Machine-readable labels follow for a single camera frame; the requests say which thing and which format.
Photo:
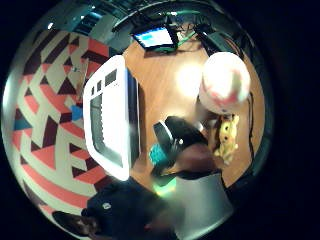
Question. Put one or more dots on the teal object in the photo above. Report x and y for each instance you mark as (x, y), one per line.
(156, 155)

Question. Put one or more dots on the yellow soft toy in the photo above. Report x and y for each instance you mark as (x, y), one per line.
(227, 138)

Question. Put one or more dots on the white and pink ball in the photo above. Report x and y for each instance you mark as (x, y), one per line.
(225, 81)

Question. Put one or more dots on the white plastic basket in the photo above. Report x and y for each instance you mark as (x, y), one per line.
(113, 116)

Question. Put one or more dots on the laptop with blue screen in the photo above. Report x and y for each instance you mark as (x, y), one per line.
(156, 37)

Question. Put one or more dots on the black device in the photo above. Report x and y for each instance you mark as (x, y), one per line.
(218, 40)

